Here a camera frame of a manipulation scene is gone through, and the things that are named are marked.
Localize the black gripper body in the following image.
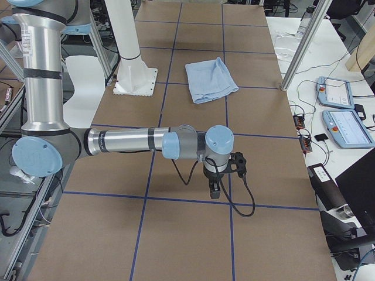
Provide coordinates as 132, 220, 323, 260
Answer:
203, 152, 247, 189

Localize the light blue button shirt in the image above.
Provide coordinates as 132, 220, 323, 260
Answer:
185, 57, 239, 104

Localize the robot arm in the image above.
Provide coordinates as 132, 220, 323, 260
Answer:
9, 1, 247, 199

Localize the lower blue teach pendant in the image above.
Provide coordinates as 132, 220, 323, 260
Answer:
322, 109, 374, 149

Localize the blue teach pendant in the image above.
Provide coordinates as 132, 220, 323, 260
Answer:
316, 76, 354, 109
322, 109, 374, 149

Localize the upper blue teach pendant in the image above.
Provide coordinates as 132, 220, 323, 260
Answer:
316, 76, 354, 109

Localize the black monitor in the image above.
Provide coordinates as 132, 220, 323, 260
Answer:
336, 150, 374, 234

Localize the clear water bottle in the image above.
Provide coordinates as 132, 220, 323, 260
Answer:
295, 5, 315, 38

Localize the white plastic chair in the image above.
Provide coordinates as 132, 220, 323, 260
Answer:
63, 55, 105, 129

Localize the white power strip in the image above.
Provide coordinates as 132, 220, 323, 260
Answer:
9, 166, 35, 184

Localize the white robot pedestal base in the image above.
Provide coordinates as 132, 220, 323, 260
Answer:
105, 0, 158, 97

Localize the aluminium frame post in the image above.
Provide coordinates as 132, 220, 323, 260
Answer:
280, 0, 332, 91

